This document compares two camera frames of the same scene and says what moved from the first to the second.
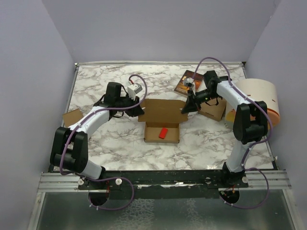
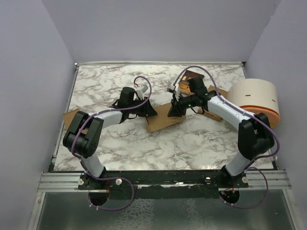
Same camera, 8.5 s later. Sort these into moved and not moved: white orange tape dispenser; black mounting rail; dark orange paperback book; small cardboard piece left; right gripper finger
Moved: right gripper finger
Not moved: white orange tape dispenser; small cardboard piece left; dark orange paperback book; black mounting rail
